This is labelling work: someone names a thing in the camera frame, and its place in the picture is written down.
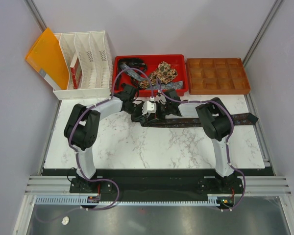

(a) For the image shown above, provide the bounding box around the brown blue patterned tie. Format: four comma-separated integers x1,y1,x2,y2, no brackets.
139,113,259,128

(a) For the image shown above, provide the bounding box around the light blue paisley tie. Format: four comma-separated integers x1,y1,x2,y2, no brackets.
120,63,185,91

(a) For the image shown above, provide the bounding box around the red plastic tray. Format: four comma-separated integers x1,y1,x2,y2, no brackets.
112,54,189,100

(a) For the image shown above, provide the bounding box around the white crumpled paper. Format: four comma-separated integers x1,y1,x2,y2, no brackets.
61,216,70,226

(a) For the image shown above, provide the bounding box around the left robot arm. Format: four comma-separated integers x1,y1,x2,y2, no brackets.
64,85,139,192

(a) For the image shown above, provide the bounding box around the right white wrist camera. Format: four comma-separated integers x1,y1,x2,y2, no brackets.
155,93,166,103

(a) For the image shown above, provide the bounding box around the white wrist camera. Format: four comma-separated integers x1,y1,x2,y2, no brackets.
155,93,166,103
142,101,157,115

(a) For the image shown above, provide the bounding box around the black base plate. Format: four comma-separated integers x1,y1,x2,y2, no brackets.
70,169,244,195

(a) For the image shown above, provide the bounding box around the white file organizer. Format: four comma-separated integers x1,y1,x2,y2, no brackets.
53,31,113,100

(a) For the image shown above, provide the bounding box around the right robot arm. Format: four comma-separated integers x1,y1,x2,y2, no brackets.
156,89,235,193

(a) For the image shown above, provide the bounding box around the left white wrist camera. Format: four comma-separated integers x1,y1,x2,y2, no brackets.
142,101,157,115

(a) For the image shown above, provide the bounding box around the red book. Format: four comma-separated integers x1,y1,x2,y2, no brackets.
70,52,82,89

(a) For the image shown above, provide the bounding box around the orange compartment tray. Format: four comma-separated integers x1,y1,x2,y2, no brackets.
186,58,251,95

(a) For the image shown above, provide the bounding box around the aluminium frame rail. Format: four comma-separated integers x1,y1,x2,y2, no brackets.
25,176,292,196

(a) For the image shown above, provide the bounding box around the black dark tie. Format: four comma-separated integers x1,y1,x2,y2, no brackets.
117,57,147,90

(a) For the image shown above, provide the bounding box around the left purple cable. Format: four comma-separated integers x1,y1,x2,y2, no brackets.
34,67,155,223

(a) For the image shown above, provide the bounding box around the floral beige green tie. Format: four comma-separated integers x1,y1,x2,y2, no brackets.
139,61,178,89

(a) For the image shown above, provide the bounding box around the orange folder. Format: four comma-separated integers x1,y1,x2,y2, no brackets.
25,28,70,91

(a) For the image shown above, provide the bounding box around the grey cable duct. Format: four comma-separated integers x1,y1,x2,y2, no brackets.
35,194,232,207

